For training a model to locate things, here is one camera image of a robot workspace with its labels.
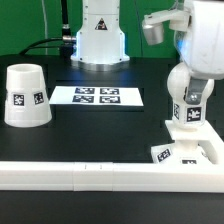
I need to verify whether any white lamp bulb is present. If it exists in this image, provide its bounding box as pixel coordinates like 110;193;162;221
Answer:
167;62;214;129

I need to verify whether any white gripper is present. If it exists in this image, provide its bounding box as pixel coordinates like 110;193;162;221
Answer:
175;0;224;104

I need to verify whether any white lamp base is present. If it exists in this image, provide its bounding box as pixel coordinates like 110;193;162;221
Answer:
151;120;224;165

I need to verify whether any white lamp shade cone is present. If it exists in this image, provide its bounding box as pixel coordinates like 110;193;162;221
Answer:
4;64;52;128

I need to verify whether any white thin cable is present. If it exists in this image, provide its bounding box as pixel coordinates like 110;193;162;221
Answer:
41;0;50;56

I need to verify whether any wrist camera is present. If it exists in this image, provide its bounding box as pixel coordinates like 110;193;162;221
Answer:
142;9;190;45

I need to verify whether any white L-shaped fence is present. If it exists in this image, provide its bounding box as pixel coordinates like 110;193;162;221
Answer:
0;136;224;193

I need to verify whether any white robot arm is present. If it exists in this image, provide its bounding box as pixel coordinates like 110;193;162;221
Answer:
71;0;224;105

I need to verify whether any black cable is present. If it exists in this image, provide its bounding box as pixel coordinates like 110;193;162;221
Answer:
19;0;78;56

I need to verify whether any white marker sheet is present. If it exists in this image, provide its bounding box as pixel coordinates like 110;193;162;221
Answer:
50;86;143;106

